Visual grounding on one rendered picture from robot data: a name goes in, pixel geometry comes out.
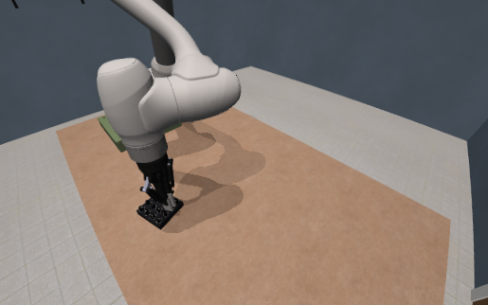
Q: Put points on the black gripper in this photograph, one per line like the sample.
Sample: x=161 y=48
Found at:
x=162 y=183

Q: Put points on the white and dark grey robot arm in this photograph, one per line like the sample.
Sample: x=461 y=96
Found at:
x=185 y=88

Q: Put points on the black knob box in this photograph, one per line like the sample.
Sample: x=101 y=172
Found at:
x=158 y=210

